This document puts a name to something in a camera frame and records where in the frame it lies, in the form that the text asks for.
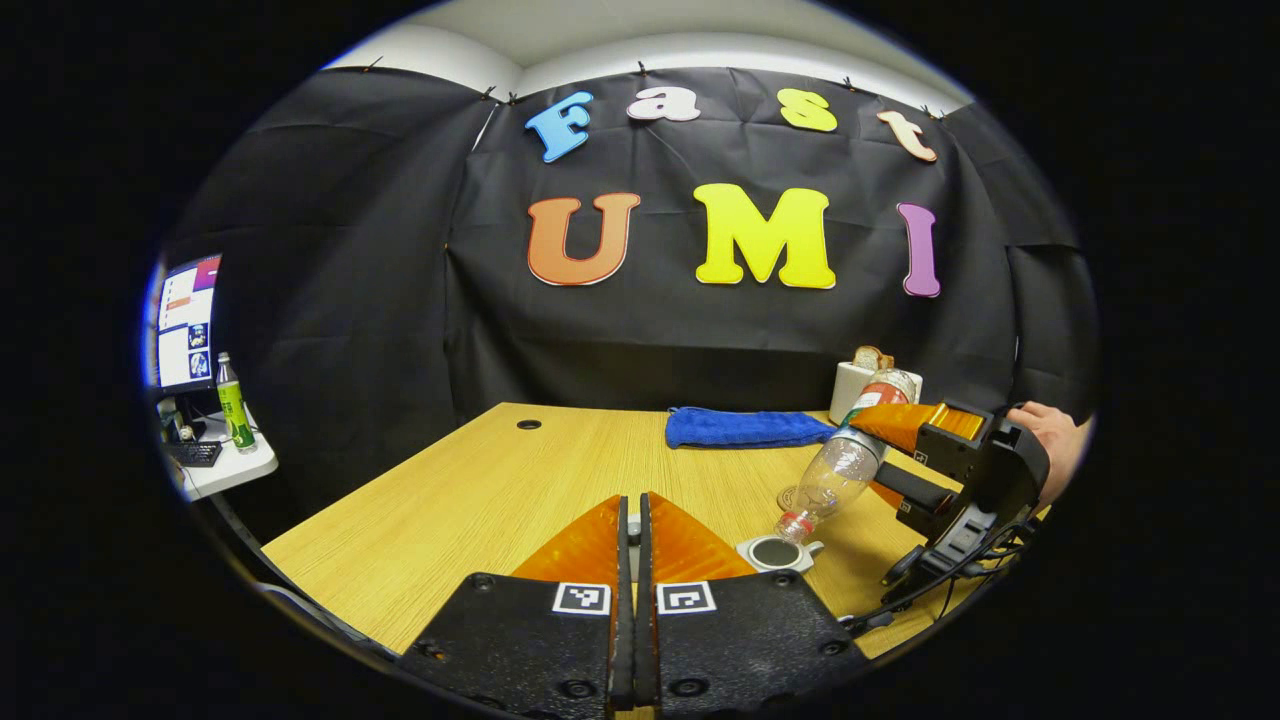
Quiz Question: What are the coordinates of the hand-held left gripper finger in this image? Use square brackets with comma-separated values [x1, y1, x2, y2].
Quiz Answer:
[400, 493, 634, 720]
[638, 490, 871, 720]

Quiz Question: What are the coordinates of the clear plastic water bottle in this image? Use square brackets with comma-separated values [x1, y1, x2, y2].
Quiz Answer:
[775, 369, 919, 546]

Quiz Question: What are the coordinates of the white teacup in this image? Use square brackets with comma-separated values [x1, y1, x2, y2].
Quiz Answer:
[737, 535, 826, 574]

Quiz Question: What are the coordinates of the green drink bottle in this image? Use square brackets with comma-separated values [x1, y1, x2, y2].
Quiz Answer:
[217, 352, 257, 453]

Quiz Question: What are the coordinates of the white toaster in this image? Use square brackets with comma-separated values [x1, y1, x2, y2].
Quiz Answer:
[830, 362, 923, 426]

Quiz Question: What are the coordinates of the blue towel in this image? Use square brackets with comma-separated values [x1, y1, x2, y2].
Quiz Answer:
[665, 406, 836, 449]

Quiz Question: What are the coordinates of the white side table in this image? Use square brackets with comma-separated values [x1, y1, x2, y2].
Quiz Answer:
[165, 410, 279, 501]

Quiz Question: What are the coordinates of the computer monitor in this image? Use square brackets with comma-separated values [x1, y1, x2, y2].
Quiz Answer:
[152, 254, 223, 393]

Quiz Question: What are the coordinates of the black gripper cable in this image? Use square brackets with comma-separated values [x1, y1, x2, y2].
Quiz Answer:
[840, 520, 1031, 636]

